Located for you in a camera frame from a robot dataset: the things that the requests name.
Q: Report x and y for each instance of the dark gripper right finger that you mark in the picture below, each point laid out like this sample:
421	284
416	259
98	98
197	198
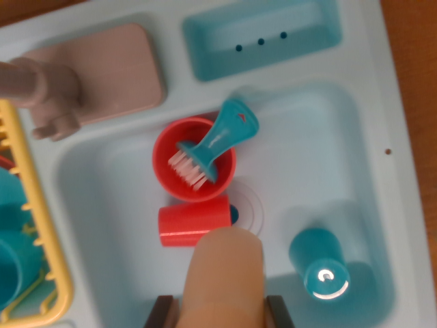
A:
278	314

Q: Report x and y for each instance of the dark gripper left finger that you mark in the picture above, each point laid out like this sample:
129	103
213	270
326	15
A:
164	314

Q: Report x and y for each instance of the beige detergent bottle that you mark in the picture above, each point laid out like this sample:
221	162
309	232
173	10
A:
225	273

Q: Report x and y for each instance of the light blue toy sink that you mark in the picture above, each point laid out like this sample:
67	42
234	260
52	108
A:
324	171

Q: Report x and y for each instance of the teal tumbler cup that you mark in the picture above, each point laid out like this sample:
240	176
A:
317	253

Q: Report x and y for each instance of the red tumbler cup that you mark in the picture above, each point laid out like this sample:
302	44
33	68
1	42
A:
191	218

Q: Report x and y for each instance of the red bowl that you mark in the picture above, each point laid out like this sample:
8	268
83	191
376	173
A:
170	177

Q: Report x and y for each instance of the yellow dish rack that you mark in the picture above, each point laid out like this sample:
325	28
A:
34	205

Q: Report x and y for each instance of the teal dish brush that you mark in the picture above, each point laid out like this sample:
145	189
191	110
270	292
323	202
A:
228	130

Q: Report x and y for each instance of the large teal oval plate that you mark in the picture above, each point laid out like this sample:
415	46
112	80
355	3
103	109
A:
10	191

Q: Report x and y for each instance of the red plate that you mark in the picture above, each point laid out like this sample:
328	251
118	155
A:
5	162

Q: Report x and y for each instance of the grey toy faucet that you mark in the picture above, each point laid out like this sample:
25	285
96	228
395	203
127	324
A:
112	68

